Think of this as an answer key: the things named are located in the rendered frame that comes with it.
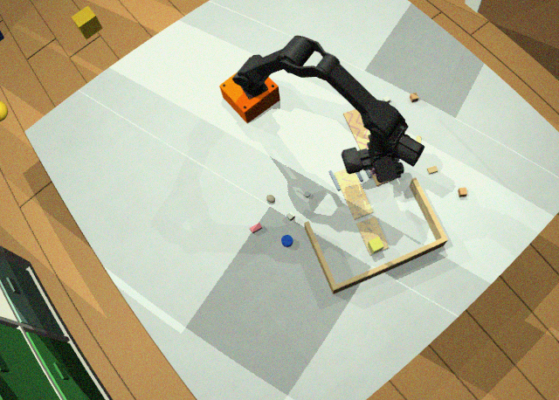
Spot blue sphere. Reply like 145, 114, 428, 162
281, 235, 293, 247

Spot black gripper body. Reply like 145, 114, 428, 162
341, 134, 392, 174

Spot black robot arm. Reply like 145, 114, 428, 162
232, 35, 425, 183

